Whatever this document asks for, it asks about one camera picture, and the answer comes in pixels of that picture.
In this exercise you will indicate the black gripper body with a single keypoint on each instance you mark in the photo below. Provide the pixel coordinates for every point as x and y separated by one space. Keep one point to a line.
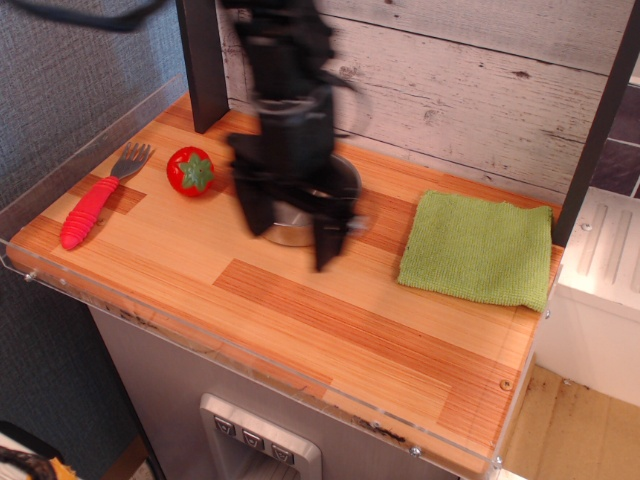
294 145

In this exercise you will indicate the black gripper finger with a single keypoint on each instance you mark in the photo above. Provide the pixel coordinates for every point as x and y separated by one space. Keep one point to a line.
256 202
329 234

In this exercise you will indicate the green towel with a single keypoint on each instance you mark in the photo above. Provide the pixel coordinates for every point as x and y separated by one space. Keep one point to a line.
481 251

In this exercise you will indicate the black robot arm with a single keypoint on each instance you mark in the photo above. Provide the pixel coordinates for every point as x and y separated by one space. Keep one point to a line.
287 45

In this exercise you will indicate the stainless steel pot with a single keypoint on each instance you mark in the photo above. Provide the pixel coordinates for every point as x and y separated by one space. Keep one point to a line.
293 227

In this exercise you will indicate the red toy tomato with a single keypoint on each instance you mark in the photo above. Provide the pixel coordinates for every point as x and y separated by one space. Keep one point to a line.
190 171

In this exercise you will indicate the grey toy cabinet front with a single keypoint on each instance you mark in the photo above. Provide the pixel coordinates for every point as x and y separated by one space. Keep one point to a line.
166 382

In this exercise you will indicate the silver dispenser button panel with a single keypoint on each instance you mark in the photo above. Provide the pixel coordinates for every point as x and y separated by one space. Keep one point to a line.
255 442

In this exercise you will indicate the white plastic side unit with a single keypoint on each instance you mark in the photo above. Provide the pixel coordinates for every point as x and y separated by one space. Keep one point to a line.
590 331

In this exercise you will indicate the yellow black object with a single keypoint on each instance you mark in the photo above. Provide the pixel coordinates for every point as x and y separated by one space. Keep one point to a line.
22 465

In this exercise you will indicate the dark left frame post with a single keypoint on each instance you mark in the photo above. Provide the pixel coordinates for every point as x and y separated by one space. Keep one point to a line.
202 51

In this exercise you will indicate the dark frame post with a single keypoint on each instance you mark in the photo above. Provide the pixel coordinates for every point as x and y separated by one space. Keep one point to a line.
609 104
202 51

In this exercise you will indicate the red handled toy fork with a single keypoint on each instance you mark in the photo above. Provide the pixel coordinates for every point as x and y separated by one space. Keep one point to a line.
82 218

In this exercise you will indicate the dark right frame post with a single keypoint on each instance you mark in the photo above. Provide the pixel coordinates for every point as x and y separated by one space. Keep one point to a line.
609 104

